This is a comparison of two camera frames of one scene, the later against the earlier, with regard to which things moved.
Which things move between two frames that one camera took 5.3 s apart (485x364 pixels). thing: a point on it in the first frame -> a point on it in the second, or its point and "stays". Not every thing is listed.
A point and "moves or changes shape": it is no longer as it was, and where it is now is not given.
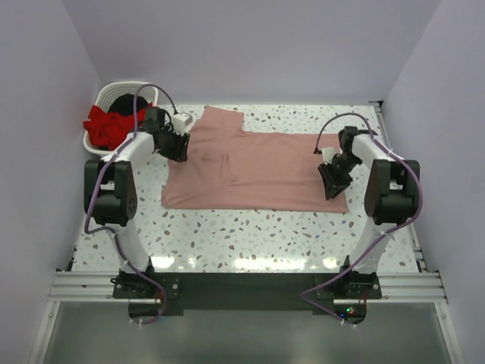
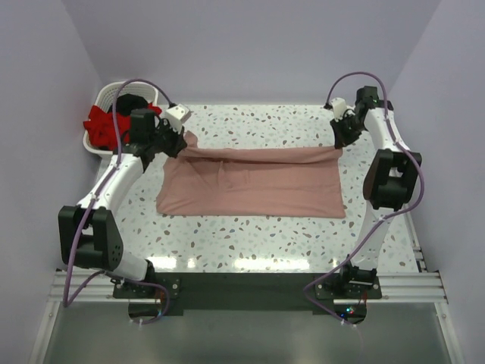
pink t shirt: (229, 169) moves or changes shape
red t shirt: (110, 130) stays
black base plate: (179, 291) stays
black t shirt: (124, 104) stays
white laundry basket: (106, 94) stays
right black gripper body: (333, 177) -> (344, 130)
